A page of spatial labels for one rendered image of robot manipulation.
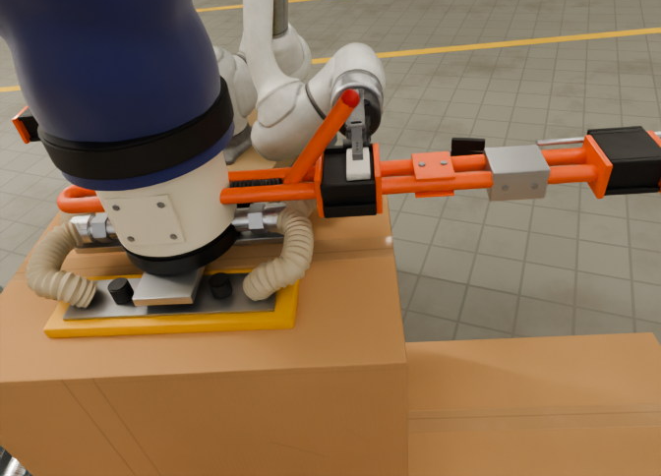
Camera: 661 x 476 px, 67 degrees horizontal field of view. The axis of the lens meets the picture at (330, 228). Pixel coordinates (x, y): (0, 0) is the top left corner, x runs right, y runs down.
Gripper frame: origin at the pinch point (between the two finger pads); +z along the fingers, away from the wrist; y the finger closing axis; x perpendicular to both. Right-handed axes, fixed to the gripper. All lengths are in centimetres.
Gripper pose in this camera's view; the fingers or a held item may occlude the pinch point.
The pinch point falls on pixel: (359, 178)
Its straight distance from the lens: 67.5
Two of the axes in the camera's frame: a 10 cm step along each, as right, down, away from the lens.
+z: -0.3, 6.4, -7.7
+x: -9.9, 0.6, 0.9
